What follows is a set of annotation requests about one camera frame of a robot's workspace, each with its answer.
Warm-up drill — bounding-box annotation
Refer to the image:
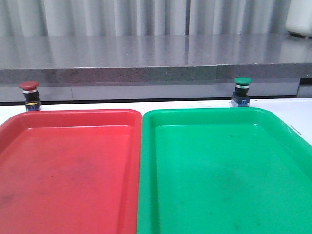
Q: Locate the grey stone platform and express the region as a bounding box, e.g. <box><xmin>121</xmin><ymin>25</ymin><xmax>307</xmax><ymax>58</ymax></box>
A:
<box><xmin>0</xmin><ymin>34</ymin><xmax>312</xmax><ymax>85</ymax></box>

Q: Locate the red plastic tray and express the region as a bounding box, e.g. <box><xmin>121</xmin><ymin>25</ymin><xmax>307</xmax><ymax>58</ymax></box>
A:
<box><xmin>0</xmin><ymin>109</ymin><xmax>141</xmax><ymax>234</ymax></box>

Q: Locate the red mushroom push button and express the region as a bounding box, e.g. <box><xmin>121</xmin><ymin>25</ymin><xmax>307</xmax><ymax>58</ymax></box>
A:
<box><xmin>19</xmin><ymin>81</ymin><xmax>41</xmax><ymax>112</ymax></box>

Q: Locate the green plastic tray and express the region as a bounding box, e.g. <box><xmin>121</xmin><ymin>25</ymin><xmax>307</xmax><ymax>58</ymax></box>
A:
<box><xmin>137</xmin><ymin>107</ymin><xmax>312</xmax><ymax>234</ymax></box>

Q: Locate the green mushroom push button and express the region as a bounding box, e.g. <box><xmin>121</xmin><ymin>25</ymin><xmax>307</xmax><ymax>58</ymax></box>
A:
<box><xmin>231</xmin><ymin>77</ymin><xmax>253</xmax><ymax>107</ymax></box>

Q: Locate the white container in background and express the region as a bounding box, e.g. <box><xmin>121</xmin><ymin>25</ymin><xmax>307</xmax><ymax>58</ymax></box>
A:
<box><xmin>286</xmin><ymin>0</ymin><xmax>312</xmax><ymax>37</ymax></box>

